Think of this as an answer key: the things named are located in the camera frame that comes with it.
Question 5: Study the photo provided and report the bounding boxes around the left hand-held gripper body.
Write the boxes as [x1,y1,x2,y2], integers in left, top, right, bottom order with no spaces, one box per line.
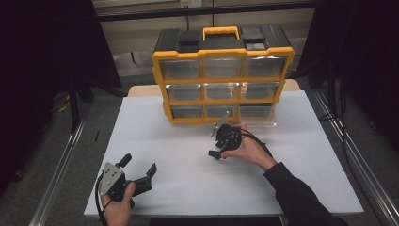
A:
[100,162,153,202]

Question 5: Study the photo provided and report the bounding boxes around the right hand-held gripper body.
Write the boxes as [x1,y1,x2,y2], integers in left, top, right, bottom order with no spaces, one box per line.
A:
[210,111,243,152]

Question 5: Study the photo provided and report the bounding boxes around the clear plastic drawer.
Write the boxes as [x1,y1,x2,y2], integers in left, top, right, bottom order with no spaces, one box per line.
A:
[238,105,278,130]

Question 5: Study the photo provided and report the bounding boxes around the yellow black drawer organizer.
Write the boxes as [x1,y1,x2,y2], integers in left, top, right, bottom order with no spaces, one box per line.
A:
[152,24,295,125]

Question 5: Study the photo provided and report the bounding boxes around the person's right hand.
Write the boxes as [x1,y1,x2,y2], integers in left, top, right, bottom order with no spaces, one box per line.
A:
[220,122,279,172]

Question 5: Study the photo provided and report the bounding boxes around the person's left hand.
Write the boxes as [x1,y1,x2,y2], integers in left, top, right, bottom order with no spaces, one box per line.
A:
[99,181,136,226]

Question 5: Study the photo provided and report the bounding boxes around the wooden table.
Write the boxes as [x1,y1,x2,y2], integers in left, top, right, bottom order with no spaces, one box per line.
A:
[126,78,302,98]

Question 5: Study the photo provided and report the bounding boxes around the black stand leg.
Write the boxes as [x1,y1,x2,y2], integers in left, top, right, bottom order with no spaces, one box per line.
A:
[68,78,82,134]

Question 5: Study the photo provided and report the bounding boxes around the grid of clear drawers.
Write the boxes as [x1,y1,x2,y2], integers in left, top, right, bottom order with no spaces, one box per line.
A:
[159,56,287,120]

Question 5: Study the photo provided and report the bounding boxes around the black curtain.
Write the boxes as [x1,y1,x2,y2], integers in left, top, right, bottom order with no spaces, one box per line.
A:
[295,0,399,152]
[0,0,122,196]

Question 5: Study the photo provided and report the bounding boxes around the black horizontal bar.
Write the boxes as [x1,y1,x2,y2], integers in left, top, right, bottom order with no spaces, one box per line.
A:
[95,1,318,23]

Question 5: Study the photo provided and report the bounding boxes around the left hand-held gripper cable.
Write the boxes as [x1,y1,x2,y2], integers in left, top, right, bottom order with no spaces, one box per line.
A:
[94,174,111,226]

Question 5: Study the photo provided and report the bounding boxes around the hand-held gripper cable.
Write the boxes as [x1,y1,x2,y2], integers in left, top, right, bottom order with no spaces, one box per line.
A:
[239,127,274,158]
[94,174,111,226]

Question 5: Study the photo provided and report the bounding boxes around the right hand-held gripper cable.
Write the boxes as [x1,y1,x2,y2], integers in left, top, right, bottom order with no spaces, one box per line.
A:
[239,127,274,158]

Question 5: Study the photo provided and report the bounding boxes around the metal floor rail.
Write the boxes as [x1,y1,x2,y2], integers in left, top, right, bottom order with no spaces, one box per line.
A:
[28,106,92,226]
[310,89,399,226]

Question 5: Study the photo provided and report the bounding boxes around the black floor cables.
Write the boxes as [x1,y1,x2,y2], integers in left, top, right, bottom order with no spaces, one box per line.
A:
[319,81,351,178]

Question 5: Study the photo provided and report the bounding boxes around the white wall socket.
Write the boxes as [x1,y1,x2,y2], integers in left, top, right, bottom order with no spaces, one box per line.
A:
[180,0,203,9]

